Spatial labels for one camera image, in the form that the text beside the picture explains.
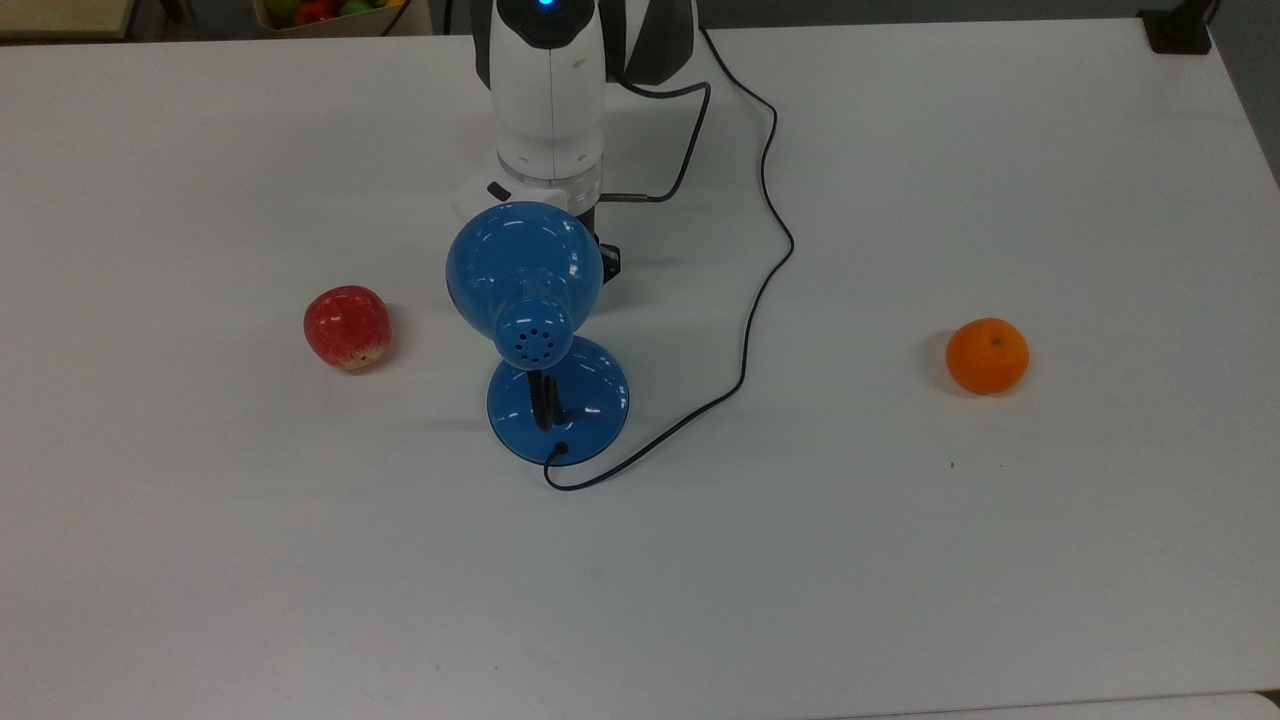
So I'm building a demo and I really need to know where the blue gooseneck desk lamp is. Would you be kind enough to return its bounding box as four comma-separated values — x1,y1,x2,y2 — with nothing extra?
445,200,631,467

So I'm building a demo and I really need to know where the bright red apple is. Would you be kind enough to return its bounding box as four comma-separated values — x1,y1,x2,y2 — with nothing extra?
303,285,393,372

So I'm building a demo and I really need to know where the cardboard fruit box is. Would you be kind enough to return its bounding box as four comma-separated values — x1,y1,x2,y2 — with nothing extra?
252,0,433,39

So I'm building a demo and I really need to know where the orange mandarin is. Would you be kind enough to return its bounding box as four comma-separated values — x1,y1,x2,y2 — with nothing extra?
945,317,1031,396

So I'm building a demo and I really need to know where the tan wooden board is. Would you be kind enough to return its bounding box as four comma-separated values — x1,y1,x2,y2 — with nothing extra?
0,0,138,41

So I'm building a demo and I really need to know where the black clamp block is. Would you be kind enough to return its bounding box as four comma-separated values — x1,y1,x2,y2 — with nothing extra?
1138,0,1219,56

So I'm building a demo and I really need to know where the dark robot arm cable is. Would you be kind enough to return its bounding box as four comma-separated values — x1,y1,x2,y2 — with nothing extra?
598,78,714,204

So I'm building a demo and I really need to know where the black lamp power cable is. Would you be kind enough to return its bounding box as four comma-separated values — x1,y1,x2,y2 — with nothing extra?
543,25,797,492

